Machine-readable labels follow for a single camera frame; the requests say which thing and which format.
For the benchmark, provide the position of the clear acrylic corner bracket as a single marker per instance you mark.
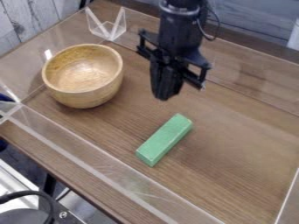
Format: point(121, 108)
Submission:
point(106, 30)

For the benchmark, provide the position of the green rectangular block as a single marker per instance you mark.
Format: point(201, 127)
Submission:
point(168, 135)

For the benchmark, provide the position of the white object at right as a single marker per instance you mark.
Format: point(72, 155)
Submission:
point(292, 44)

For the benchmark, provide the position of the blue object at left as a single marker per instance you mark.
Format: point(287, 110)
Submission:
point(4, 98)

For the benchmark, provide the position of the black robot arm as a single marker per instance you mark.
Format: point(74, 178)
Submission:
point(172, 49)

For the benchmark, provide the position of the black table leg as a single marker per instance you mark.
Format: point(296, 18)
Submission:
point(49, 184)

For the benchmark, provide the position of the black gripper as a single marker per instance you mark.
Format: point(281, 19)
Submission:
point(172, 49)

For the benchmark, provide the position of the grey metal bracket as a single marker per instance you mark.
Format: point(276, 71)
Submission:
point(62, 216)

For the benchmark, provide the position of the light wooden bowl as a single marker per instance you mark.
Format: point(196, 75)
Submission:
point(82, 75)

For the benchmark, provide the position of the clear acrylic front barrier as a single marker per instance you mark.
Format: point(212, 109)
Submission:
point(93, 142)

